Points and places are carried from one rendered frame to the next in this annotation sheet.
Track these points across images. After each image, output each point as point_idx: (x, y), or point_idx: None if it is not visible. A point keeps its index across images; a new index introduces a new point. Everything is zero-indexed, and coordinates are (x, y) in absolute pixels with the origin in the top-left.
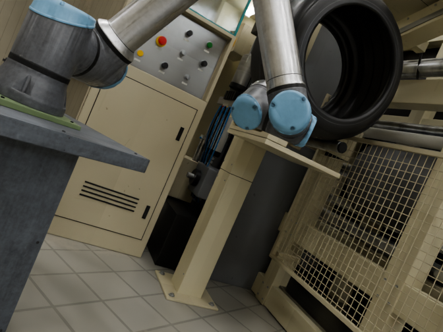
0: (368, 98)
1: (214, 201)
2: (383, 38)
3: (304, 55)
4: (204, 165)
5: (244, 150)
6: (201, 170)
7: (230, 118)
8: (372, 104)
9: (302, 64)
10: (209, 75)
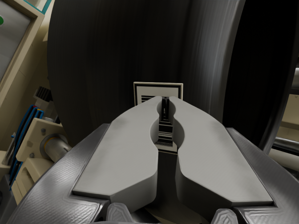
0: (224, 115)
1: None
2: (254, 40)
3: (228, 48)
4: (7, 184)
5: None
6: (3, 193)
7: (47, 118)
8: (234, 126)
9: (219, 84)
10: (3, 66)
